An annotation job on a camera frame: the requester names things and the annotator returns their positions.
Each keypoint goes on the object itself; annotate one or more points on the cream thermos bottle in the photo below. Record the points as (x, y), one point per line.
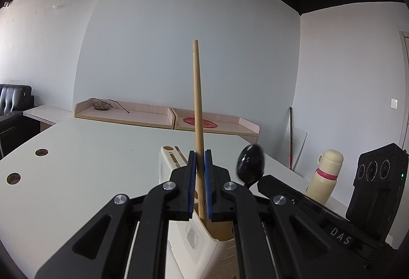
(324, 180)

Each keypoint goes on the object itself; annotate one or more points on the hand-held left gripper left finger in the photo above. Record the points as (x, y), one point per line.
(192, 183)

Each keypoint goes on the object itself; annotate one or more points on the black spoon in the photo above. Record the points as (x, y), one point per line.
(250, 164)

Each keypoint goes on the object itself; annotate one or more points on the white leaning board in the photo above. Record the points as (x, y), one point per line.
(300, 148)

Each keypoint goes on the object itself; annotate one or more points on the white low side table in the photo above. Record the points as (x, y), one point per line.
(44, 113)

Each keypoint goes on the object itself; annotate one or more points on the small woven bowl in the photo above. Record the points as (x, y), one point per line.
(100, 105)

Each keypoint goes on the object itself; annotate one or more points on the black leather sofa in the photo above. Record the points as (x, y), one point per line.
(12, 106)

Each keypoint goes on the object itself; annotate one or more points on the white utensil holder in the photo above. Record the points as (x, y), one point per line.
(204, 253)

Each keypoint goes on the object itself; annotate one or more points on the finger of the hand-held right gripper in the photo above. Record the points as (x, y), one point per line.
(287, 188)

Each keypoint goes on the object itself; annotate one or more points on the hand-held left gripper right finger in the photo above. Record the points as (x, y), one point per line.
(208, 183)

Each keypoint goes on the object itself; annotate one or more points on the wooden chopstick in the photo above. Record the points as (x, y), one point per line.
(198, 106)

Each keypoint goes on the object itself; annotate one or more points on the wall light switch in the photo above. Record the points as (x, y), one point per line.
(394, 103)

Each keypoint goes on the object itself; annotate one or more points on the door frame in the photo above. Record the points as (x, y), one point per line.
(404, 90)

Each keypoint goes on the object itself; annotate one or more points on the red round mat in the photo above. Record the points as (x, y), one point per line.
(201, 122)

